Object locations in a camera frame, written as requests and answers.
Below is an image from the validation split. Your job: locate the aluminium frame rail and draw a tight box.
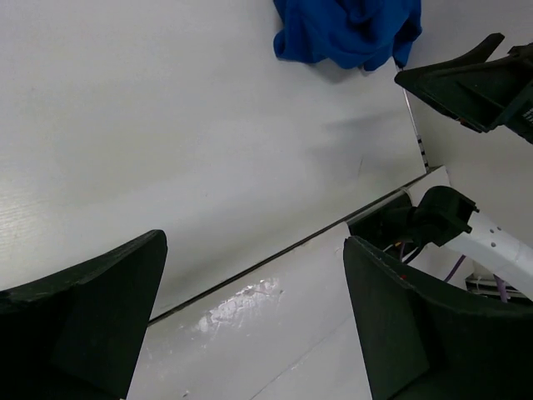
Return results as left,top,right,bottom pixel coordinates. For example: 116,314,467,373
402,88,431,172

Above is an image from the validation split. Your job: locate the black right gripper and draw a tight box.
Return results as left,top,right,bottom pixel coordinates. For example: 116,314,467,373
395,33,532,144

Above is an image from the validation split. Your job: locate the blue zip jacket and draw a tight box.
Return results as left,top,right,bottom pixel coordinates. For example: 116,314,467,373
273,0,422,72

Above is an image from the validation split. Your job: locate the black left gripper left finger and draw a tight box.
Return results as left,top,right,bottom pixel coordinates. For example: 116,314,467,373
1,230,167,399

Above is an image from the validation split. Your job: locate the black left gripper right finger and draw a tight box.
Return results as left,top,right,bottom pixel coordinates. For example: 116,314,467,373
343,237,532,399

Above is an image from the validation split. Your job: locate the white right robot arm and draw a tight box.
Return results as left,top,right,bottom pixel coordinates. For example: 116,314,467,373
395,32,532,298

